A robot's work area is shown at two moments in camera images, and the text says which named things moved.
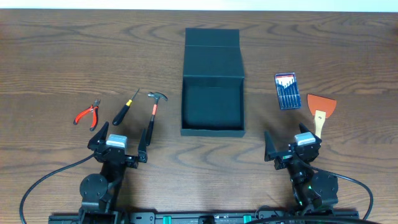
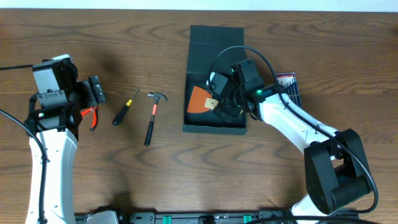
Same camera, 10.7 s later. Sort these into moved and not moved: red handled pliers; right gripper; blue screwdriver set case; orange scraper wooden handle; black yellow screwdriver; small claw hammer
Moved: right gripper; orange scraper wooden handle
Not moved: blue screwdriver set case; red handled pliers; black yellow screwdriver; small claw hammer
